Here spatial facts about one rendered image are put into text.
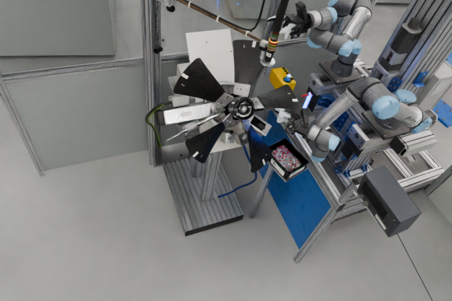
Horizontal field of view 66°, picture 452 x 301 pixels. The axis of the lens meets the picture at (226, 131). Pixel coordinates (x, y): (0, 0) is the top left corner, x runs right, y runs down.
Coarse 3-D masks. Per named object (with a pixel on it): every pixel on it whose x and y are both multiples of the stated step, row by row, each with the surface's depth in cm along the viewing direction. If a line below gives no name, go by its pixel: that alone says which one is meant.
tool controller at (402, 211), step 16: (368, 176) 160; (384, 176) 159; (368, 192) 163; (384, 192) 155; (400, 192) 154; (384, 208) 154; (400, 208) 150; (416, 208) 149; (384, 224) 160; (400, 224) 149
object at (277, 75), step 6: (276, 72) 226; (282, 72) 227; (288, 72) 228; (270, 78) 231; (276, 78) 224; (282, 78) 223; (276, 84) 226; (282, 84) 219; (288, 84) 220; (294, 84) 223
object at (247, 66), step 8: (240, 40) 184; (248, 40) 183; (240, 48) 184; (248, 48) 183; (256, 48) 182; (240, 56) 184; (248, 56) 182; (256, 56) 182; (240, 64) 184; (248, 64) 182; (256, 64) 181; (240, 72) 184; (248, 72) 182; (256, 72) 181; (240, 80) 184; (248, 80) 182
